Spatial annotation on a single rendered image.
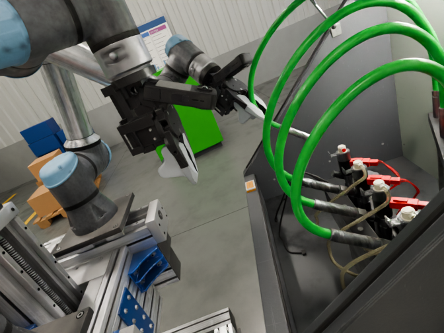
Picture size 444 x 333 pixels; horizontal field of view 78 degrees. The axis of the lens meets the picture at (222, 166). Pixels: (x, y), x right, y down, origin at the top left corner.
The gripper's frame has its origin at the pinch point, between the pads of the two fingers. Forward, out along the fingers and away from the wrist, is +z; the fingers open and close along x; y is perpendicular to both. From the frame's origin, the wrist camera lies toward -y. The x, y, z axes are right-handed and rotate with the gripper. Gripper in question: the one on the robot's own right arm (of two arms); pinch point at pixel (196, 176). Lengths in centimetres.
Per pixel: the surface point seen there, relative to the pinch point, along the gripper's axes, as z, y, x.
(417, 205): 14.0, -32.8, 7.8
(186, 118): 61, 72, -327
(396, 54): 3, -57, -40
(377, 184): 10.1, -28.6, 4.7
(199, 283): 121, 59, -93
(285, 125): -5.1, -17.2, 4.8
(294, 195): 1.6, -14.8, 12.7
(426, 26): -9.6, -42.4, -3.2
